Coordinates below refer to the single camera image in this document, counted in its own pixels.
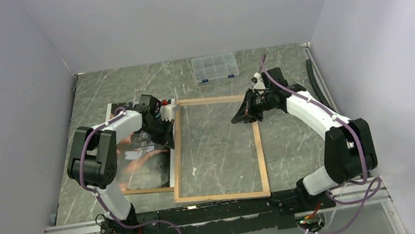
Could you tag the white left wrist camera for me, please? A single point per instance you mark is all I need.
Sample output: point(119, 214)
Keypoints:
point(167, 110)

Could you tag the clear plastic organizer box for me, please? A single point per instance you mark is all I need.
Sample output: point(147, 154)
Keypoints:
point(214, 68)

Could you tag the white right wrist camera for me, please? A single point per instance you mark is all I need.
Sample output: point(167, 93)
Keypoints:
point(257, 81)

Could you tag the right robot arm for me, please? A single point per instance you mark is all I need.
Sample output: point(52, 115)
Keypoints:
point(348, 149)

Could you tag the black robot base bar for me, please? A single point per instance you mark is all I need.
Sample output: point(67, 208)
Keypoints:
point(281, 210)

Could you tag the aluminium table edge rail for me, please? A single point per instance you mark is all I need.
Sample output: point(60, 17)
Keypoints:
point(336, 70)

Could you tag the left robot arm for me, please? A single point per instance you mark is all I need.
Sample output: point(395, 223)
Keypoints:
point(93, 160)

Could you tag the white wooden picture frame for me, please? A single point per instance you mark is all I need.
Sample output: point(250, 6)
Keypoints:
point(215, 160)

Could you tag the printed photo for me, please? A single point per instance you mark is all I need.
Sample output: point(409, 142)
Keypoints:
point(129, 124)

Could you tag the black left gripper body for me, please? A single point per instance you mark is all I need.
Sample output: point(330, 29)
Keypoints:
point(160, 130)

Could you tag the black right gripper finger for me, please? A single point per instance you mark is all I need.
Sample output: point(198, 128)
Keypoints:
point(250, 103)
point(241, 118)

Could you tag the aluminium front rail frame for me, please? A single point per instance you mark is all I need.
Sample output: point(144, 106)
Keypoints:
point(92, 227)

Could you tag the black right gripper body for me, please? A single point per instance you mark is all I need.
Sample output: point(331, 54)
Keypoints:
point(262, 102)

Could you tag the brown backing board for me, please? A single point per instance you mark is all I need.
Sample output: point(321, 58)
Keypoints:
point(144, 166)

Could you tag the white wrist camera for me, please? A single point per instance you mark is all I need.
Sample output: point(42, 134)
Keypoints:
point(257, 81)
point(167, 110)

